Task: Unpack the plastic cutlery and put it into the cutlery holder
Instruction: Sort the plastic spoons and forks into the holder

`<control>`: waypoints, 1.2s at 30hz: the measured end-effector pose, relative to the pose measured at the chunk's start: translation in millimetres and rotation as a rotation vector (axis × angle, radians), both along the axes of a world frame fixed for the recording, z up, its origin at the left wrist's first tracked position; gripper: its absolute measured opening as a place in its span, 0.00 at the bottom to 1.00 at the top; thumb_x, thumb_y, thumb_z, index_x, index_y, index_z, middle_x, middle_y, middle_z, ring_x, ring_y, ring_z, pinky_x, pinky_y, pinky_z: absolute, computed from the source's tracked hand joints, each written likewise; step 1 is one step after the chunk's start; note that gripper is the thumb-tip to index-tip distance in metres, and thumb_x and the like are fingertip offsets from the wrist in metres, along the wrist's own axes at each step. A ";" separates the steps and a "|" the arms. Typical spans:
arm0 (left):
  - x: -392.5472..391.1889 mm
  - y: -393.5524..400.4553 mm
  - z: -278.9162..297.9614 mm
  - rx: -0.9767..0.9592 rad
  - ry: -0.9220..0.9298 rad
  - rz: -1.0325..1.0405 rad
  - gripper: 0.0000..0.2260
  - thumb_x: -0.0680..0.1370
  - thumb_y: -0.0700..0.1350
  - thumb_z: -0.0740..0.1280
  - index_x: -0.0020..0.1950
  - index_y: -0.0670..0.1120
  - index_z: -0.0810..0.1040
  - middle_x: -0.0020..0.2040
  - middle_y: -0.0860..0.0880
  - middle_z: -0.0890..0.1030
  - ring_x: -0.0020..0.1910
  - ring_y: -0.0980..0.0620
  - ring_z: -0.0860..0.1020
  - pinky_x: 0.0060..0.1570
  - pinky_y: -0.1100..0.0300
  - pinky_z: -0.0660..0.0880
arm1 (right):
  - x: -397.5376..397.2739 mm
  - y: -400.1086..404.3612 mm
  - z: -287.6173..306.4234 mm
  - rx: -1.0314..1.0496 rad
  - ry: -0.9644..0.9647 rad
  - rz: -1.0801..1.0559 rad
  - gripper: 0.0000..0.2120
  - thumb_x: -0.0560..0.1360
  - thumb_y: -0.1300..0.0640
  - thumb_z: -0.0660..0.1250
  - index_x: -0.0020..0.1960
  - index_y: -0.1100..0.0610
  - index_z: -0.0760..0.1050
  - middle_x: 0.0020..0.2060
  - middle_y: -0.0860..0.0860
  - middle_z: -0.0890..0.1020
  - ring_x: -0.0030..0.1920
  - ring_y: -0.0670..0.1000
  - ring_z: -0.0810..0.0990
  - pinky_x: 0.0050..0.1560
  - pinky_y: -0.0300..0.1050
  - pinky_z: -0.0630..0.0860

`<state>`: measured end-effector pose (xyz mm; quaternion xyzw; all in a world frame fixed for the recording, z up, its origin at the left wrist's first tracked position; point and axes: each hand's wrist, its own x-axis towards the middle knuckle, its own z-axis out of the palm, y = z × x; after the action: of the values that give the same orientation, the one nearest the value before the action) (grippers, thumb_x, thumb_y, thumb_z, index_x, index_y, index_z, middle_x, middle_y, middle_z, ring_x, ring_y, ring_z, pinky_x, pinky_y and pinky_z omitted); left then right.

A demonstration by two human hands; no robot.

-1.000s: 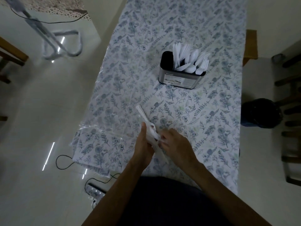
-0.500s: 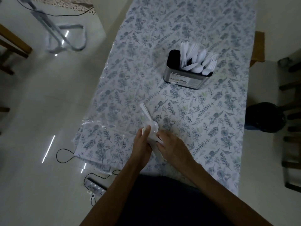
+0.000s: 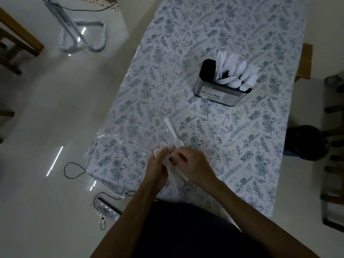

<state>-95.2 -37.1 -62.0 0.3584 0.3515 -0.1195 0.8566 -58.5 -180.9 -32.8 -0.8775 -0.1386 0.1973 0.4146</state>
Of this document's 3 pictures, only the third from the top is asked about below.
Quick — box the person's left hand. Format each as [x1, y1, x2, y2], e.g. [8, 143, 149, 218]
[146, 147, 173, 192]

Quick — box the person's right hand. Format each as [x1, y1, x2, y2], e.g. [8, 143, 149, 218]
[169, 147, 216, 186]

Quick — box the white plastic spoon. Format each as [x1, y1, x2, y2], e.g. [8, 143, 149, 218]
[164, 118, 178, 149]
[160, 141, 178, 193]

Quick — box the person's right forearm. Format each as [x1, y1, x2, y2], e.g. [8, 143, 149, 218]
[191, 177, 324, 258]

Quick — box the person's left forearm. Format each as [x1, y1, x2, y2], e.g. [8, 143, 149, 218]
[90, 183, 165, 258]

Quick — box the floral tablecloth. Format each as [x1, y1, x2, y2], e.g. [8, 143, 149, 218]
[85, 0, 309, 218]

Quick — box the person's dark clothing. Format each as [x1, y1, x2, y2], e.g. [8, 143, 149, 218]
[134, 200, 272, 258]

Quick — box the metal tin container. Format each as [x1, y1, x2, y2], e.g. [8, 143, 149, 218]
[193, 59, 253, 107]

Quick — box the white power strip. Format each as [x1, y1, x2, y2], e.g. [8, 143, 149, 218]
[94, 198, 121, 221]

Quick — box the bunch of white plastic cutlery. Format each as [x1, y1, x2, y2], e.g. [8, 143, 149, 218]
[214, 50, 261, 92]

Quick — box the black waste bin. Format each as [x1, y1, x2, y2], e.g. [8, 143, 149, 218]
[283, 125, 329, 160]

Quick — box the metal floor stand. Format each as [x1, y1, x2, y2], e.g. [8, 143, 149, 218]
[38, 0, 108, 53]

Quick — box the wooden chair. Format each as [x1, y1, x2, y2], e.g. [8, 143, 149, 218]
[0, 6, 45, 144]
[320, 86, 344, 233]

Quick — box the wooden table edge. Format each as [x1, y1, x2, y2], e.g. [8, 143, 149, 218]
[294, 43, 313, 83]

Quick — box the lace-edged cloth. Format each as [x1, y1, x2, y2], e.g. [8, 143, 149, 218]
[70, 0, 119, 11]

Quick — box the small round container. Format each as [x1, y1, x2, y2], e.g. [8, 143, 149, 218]
[324, 75, 342, 87]

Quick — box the black cable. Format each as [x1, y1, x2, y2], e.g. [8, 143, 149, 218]
[64, 162, 137, 230]

